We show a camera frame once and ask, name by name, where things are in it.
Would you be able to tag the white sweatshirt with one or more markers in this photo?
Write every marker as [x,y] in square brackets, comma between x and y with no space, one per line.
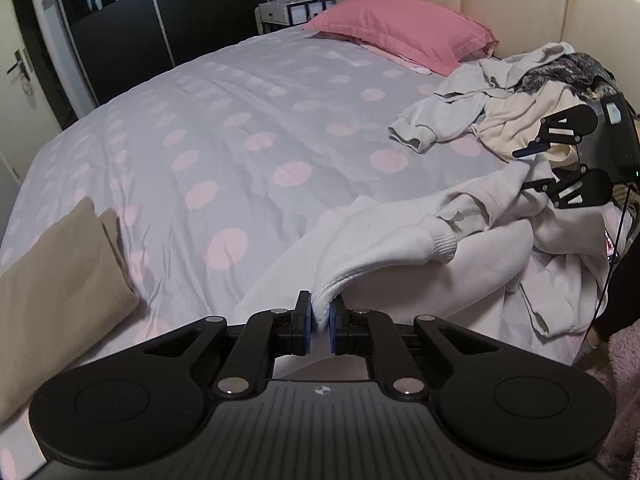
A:
[490,254]

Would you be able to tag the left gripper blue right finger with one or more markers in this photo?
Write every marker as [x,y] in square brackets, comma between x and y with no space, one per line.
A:
[373,336]

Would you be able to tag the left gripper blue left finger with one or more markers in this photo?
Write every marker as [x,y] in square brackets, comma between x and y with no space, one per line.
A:
[252,349]

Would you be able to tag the cream room door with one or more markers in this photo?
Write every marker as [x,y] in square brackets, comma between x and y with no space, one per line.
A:
[27,121]

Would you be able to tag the white bedside table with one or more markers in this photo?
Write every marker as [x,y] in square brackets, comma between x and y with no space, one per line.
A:
[279,14]

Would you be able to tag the dark floral patterned garment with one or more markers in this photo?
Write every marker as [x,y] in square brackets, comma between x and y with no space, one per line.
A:
[586,77]

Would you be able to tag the pink pillow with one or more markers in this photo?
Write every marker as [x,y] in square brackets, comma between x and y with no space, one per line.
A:
[421,32]

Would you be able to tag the folded beige garment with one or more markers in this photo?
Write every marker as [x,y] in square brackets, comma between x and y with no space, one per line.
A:
[59,300]

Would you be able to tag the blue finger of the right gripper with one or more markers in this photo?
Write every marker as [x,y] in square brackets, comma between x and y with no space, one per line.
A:
[574,189]
[566,127]

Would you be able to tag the black sliding wardrobe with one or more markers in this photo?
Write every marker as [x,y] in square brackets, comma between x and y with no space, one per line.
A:
[100,49]

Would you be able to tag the light grey hoodie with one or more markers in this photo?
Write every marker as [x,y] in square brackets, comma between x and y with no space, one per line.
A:
[460,99]

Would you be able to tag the grey pink polka-dot bedspread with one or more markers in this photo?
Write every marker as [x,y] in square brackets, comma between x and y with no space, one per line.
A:
[217,167]

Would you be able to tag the cream knit garment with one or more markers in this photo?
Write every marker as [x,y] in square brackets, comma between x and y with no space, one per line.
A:
[509,124]

